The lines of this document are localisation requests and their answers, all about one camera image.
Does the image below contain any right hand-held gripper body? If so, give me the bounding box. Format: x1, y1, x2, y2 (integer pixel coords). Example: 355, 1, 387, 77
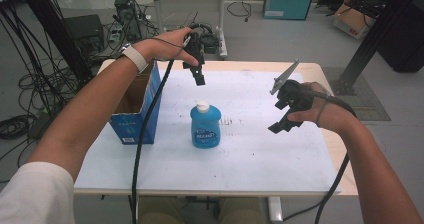
269, 59, 316, 117

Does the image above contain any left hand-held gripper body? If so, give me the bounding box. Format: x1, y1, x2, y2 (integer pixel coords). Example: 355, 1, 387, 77
182, 32, 221, 68

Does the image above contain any blue liquid soap bottle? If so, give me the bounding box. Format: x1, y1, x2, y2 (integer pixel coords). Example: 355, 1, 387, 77
189, 100, 223, 149

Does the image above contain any blue cardboard box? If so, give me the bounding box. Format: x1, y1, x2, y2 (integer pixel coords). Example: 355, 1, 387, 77
109, 59, 163, 146

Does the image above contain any person's left hand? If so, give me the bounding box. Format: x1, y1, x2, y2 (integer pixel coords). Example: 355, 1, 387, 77
141, 27, 201, 67

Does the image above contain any person's right hand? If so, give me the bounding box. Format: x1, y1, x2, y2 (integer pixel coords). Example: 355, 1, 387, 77
287, 81, 359, 135

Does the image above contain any white table mat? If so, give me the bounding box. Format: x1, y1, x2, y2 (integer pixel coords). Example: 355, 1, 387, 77
73, 68, 342, 195

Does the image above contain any white wristwatch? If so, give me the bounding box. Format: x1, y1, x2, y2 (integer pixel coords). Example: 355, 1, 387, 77
120, 43, 150, 73

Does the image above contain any grey floor mat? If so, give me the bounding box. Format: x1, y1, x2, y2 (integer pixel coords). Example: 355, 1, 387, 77
321, 66, 392, 122

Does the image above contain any black computer tower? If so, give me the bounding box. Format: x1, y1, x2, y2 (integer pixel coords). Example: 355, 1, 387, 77
114, 0, 143, 42

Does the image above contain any white table leg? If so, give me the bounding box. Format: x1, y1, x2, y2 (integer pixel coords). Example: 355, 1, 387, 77
268, 197, 284, 223

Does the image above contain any brown cardboard box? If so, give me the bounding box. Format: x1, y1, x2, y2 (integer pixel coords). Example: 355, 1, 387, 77
333, 3, 376, 40

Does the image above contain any black metal stand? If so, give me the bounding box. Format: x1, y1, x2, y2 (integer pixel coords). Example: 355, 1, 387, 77
329, 0, 424, 97

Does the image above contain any teal cabinet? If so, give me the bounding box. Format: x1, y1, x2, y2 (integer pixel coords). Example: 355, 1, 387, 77
262, 0, 317, 21

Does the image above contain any person's right leg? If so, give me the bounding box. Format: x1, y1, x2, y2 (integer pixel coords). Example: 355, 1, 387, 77
218, 197, 268, 224

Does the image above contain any person's leg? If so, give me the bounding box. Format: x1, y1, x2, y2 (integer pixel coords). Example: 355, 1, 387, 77
138, 197, 188, 224
218, 197, 268, 224

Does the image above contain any black equipment box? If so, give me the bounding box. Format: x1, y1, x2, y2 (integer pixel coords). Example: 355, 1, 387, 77
63, 14, 106, 53

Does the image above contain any black cabinet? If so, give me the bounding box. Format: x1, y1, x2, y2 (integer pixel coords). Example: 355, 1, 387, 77
378, 0, 424, 73

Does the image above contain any person's left leg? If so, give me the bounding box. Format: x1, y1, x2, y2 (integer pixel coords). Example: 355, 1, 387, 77
138, 197, 188, 224

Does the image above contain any person's white shirt sleeve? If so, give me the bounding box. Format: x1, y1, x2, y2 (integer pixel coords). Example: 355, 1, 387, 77
0, 161, 76, 224

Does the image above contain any thin grey wrist strap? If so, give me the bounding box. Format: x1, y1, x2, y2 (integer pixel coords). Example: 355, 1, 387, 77
314, 90, 333, 128
146, 37, 188, 60

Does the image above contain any looped black floor cable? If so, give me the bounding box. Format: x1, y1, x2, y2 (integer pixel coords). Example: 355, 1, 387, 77
227, 0, 253, 22

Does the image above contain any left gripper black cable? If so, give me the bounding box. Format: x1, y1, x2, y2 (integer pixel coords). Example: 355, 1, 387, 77
130, 23, 214, 224

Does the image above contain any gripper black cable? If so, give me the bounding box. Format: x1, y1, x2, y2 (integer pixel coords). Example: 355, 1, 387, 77
313, 90, 358, 224
130, 23, 214, 224

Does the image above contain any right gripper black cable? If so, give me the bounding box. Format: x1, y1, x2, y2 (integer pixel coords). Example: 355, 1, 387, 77
313, 90, 358, 224

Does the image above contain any thin black floor cable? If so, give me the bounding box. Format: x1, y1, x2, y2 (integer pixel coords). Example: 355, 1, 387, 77
283, 199, 322, 222

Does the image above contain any black metal post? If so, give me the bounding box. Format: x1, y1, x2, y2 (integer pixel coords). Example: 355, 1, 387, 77
16, 0, 94, 85

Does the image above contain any bundle of black cables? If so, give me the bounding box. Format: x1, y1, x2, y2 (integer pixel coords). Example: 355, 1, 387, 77
0, 3, 84, 185

